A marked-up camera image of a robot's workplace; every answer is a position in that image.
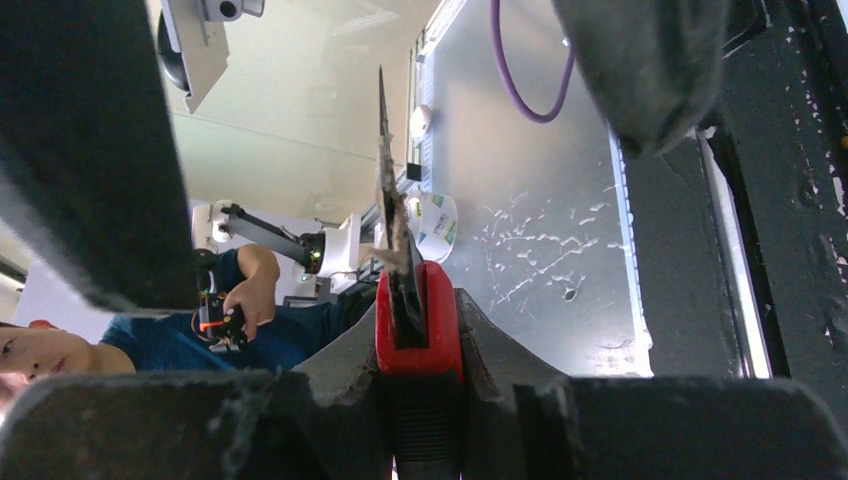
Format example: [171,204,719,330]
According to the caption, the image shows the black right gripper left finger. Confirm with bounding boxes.
[1,312,391,479]

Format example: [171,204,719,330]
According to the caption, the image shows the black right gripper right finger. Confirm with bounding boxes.
[455,289,847,479]

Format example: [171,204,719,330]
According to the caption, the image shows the red black utility knife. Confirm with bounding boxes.
[375,84,463,479]

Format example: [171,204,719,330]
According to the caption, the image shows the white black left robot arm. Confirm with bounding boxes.
[1,1,198,315]

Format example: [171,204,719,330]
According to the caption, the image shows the person in blue shirt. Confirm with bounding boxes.
[1,244,376,402]

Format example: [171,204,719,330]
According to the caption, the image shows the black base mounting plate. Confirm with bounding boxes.
[624,1,847,422]

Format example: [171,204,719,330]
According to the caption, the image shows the grey overhead camera mount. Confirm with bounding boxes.
[156,0,266,114]

